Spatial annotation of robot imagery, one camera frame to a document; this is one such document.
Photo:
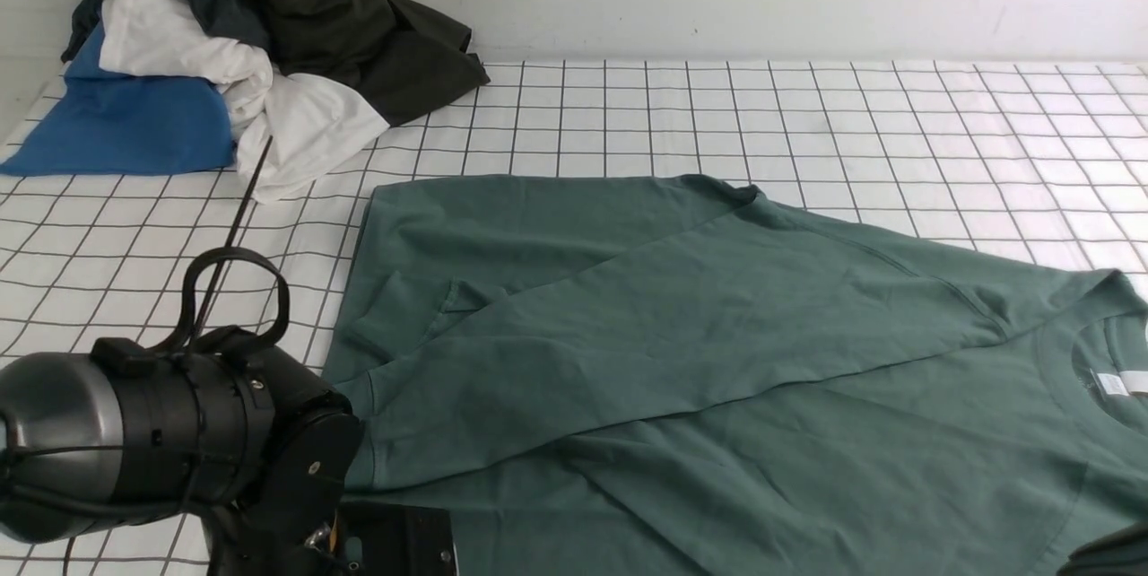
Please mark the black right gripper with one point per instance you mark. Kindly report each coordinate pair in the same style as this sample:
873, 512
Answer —
1122, 553

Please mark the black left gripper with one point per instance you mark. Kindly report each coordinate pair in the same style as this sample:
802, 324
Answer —
386, 540

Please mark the green long-sleeve top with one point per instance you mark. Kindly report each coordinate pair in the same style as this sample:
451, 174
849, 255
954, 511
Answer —
680, 377

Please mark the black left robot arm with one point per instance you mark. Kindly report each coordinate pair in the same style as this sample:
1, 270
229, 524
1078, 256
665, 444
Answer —
257, 450

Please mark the white garment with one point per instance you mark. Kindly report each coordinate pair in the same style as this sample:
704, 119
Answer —
291, 129

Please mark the blue garment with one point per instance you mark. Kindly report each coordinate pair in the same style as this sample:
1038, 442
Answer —
110, 123

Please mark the dark olive garment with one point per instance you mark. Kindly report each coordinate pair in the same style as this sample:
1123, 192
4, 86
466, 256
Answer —
404, 58

